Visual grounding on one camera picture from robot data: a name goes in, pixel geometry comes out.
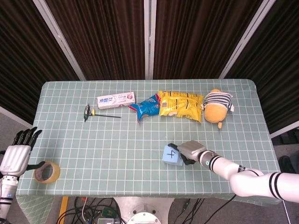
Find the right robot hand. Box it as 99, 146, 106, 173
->
167, 140, 207, 166

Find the yellow tape roll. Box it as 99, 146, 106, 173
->
33, 161, 61, 184

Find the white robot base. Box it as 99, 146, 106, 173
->
113, 196, 180, 224

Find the T-handle hex key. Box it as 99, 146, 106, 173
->
84, 104, 122, 122

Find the yellow striped plush toy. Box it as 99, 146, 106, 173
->
201, 88, 235, 129

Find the white toothpaste box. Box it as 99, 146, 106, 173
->
96, 91, 136, 110

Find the green checkered tablecloth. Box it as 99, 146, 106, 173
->
14, 78, 282, 224

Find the green circuit board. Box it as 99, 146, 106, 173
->
101, 207, 117, 217

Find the black cable bundle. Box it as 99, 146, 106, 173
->
56, 196, 122, 224

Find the blue numbered cube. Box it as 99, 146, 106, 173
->
162, 144, 184, 167

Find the yellow chip bag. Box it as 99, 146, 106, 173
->
158, 90, 204, 122

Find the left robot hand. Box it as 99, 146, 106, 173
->
0, 126, 47, 177

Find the blue snack bag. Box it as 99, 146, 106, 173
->
128, 93, 161, 123

